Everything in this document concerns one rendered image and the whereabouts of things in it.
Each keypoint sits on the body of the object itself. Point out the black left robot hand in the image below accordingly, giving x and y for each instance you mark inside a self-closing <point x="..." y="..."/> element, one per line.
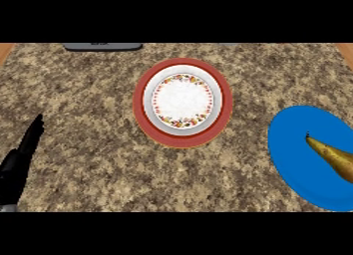
<point x="15" y="166"/>

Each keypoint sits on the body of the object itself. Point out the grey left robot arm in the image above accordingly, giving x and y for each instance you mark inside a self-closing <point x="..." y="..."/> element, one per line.
<point x="8" y="208"/>

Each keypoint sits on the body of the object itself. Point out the white floral rimmed plate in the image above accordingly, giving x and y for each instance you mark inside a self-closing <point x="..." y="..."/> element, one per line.
<point x="182" y="100"/>

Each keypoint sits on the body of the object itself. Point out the blue plate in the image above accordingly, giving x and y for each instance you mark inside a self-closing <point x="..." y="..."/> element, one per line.
<point x="306" y="166"/>

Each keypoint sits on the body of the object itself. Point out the brown yellow pear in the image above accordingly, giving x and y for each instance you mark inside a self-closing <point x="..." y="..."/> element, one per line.
<point x="343" y="162"/>

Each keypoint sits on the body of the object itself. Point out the red round placemat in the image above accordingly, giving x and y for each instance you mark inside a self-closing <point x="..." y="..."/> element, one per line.
<point x="182" y="103"/>

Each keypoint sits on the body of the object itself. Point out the dark grey appliance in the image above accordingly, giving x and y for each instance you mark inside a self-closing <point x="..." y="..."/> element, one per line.
<point x="102" y="46"/>

